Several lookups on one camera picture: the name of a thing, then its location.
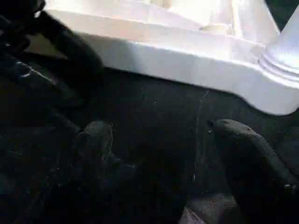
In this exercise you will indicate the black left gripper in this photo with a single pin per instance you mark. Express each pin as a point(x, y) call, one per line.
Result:
point(14, 28)

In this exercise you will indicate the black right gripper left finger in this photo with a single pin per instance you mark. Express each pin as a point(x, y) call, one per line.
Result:
point(81, 163)

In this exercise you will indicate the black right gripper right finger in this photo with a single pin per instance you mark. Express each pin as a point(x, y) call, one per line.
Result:
point(252, 168)

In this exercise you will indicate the white plastic table leg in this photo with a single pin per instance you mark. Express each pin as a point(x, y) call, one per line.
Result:
point(287, 46)

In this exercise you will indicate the white plastic table top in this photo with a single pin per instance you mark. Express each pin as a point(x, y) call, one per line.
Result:
point(187, 58)

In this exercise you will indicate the black plastic mat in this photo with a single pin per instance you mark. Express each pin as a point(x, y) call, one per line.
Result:
point(151, 105)

